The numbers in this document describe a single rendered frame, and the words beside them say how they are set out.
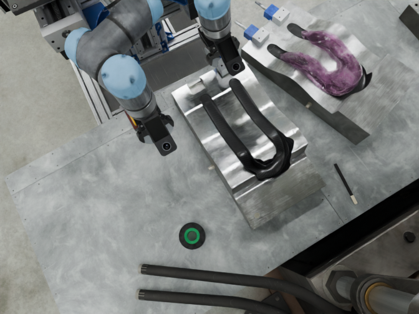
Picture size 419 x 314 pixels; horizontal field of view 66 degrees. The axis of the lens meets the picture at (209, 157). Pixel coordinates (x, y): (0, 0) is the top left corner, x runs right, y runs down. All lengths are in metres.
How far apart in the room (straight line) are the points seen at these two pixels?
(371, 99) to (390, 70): 0.12
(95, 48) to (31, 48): 1.86
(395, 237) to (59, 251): 1.05
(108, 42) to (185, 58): 1.24
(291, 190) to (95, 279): 0.66
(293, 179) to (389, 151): 0.35
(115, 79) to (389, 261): 0.94
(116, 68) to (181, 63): 1.28
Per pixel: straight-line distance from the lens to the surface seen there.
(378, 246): 1.15
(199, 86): 1.09
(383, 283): 0.87
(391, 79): 1.16
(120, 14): 0.74
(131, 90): 0.64
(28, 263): 2.14
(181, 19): 2.08
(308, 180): 1.02
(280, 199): 1.00
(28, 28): 2.65
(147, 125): 0.79
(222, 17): 0.76
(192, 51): 1.95
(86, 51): 0.71
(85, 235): 1.12
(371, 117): 1.09
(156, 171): 1.08
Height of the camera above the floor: 1.83
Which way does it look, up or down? 75 degrees down
